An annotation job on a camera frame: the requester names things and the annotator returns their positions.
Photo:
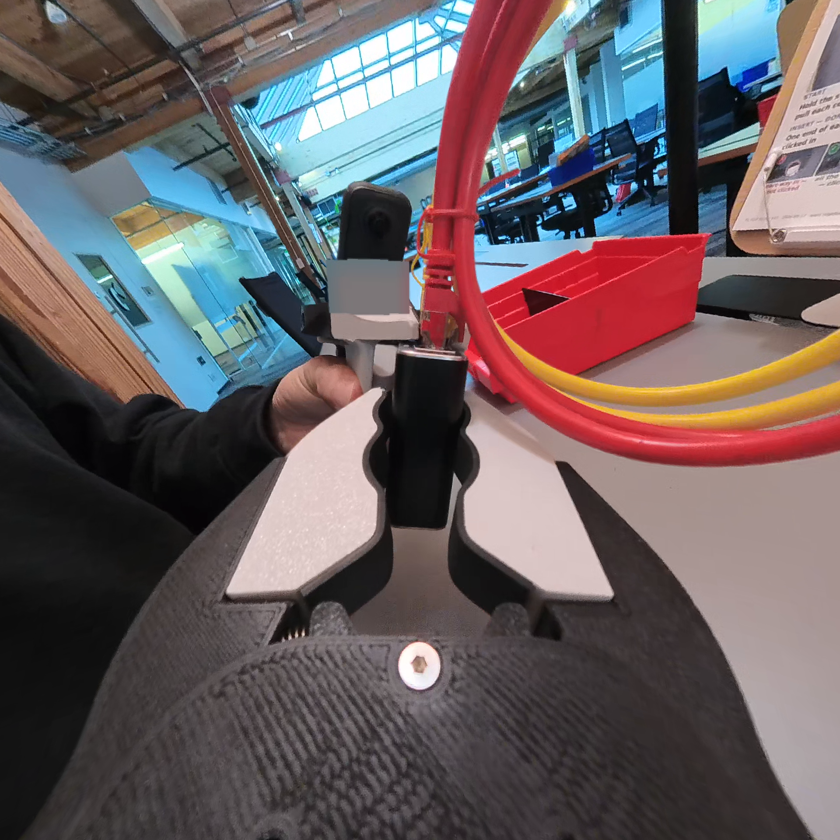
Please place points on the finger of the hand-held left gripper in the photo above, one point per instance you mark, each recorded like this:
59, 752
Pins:
374, 327

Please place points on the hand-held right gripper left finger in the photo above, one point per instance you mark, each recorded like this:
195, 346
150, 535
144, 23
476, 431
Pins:
308, 518

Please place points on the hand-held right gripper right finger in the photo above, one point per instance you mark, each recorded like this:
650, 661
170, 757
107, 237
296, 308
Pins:
531, 518

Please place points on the black port adapter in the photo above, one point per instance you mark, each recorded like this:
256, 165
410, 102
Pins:
426, 446

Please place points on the person's left forearm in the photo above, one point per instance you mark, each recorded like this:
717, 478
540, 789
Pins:
197, 446

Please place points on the person's left hand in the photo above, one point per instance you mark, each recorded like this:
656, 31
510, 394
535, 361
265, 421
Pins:
308, 400

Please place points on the black office chair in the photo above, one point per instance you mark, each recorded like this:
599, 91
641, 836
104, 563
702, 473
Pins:
282, 308

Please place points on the white desk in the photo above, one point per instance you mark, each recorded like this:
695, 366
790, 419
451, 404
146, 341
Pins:
525, 253

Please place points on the black bin divider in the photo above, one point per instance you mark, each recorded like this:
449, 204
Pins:
541, 300

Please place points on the blue storage bin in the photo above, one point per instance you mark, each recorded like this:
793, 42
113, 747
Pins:
571, 172

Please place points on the red plastic bin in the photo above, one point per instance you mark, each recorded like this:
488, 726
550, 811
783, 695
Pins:
623, 315

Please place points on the wood-top office desk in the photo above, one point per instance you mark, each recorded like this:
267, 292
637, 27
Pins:
604, 164

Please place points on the person's black sweatshirt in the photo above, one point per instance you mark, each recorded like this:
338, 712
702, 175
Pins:
65, 590

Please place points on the black flat pad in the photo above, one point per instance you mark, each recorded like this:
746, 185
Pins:
754, 295

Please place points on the black pole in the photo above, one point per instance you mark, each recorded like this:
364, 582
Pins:
679, 131

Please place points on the white stand base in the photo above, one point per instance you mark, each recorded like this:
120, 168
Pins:
823, 312

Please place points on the printed instruction sheet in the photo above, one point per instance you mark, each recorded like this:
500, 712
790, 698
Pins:
800, 164

